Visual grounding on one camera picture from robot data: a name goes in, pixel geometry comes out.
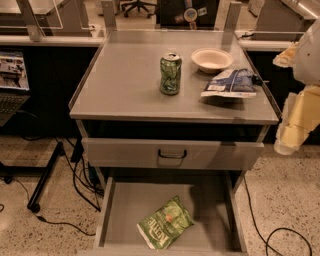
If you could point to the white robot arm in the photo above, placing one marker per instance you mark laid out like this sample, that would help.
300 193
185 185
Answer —
307 59

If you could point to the blue white chip bag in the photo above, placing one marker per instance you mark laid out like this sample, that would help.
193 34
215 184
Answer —
233 83

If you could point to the green jalapeno chip bag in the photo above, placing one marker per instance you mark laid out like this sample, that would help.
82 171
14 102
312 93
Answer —
164 226

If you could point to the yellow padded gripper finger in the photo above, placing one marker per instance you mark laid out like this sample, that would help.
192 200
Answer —
286 58
300 116

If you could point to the black desk leg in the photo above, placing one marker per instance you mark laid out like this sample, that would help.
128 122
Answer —
33 203

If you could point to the black office chair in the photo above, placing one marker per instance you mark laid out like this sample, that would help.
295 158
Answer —
138 5

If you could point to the closed top drawer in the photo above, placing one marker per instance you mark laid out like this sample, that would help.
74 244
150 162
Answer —
141 153

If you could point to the white paper bowl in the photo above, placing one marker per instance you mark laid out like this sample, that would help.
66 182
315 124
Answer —
211 60

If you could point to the black drawer handle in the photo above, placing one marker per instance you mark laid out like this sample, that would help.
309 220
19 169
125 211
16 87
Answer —
172 156

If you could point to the open middle drawer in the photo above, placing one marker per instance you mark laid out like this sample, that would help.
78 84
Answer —
137 209

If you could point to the open laptop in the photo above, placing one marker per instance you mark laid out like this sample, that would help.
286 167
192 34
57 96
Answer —
14 85

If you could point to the green soda can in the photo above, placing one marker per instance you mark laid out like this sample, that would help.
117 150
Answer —
170 67

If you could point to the grey metal drawer cabinet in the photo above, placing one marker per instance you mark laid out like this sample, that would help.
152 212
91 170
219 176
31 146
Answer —
120 98

